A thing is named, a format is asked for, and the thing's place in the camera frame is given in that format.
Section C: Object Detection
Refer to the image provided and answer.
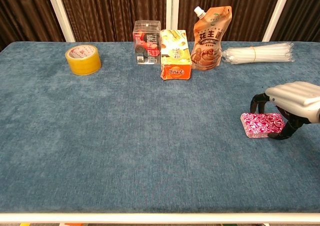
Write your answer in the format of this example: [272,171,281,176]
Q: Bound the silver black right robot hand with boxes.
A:
[250,81,320,141]

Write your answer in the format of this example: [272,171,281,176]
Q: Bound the pink patterned small pack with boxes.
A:
[240,112,286,139]

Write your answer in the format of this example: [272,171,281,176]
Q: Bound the clear wrapped straws bundle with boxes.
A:
[221,42,295,65]

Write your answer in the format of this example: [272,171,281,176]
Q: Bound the brown pleated curtain panel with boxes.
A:
[0,0,66,51]
[271,0,320,42]
[178,0,283,42]
[56,0,168,42]

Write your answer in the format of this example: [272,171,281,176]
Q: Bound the brown peanut butter spout pouch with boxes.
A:
[190,5,233,72]

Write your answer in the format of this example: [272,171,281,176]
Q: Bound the orange snack carton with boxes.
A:
[160,29,193,81]

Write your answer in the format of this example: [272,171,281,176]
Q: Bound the clear plastic box red contents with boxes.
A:
[132,20,162,65]

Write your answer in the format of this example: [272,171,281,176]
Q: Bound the blue table cloth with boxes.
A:
[0,41,320,213]

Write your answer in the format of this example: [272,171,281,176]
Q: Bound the yellow packing tape roll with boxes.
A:
[65,44,102,76]

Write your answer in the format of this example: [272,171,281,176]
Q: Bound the white partition post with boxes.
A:
[165,0,181,42]
[44,0,76,43]
[261,0,293,42]

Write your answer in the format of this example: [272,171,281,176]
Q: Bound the white table frame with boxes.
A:
[0,212,320,225]

